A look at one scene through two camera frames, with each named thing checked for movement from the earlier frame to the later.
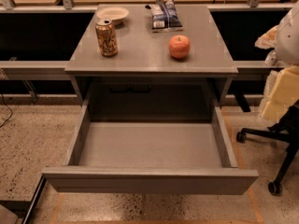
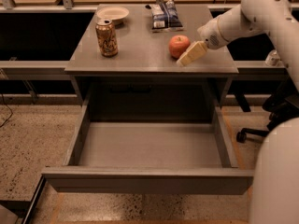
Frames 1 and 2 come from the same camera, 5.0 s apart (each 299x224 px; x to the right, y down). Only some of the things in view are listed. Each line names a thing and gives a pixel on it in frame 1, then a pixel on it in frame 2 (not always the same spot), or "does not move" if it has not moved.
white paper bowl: [114, 13] does not move
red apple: [179, 46] does not move
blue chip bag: [165, 18] does not move
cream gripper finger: [281, 91] to [211, 35]
